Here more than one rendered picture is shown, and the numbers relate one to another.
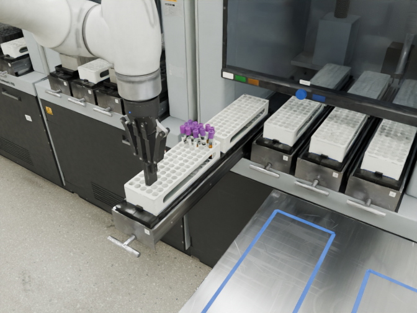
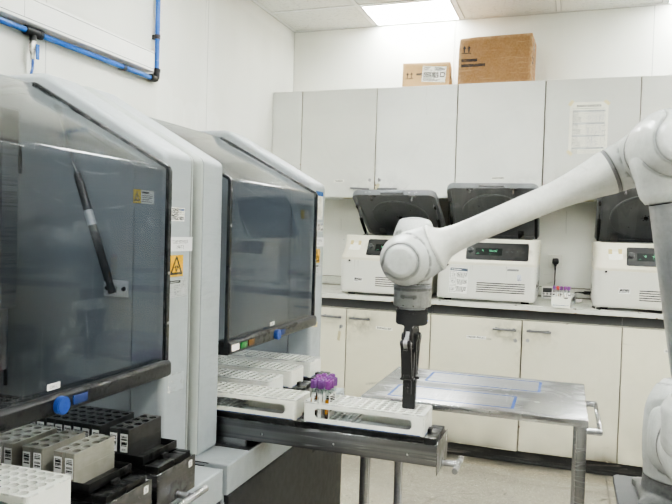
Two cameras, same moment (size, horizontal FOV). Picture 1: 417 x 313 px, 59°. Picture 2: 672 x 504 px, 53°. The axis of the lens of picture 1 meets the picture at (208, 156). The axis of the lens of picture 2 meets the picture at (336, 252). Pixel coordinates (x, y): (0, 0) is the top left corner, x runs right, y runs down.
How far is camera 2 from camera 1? 2.06 m
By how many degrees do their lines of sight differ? 101
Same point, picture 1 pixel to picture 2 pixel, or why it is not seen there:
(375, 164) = (314, 367)
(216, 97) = (213, 391)
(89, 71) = (61, 481)
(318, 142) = (294, 372)
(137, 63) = not seen: hidden behind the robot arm
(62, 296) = not seen: outside the picture
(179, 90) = (177, 413)
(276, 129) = (276, 381)
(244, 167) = (273, 447)
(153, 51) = not seen: hidden behind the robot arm
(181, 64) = (182, 366)
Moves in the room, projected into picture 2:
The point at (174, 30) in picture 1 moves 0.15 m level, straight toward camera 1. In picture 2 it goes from (177, 317) to (244, 316)
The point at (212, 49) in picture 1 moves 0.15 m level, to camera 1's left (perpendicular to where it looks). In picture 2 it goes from (211, 325) to (216, 335)
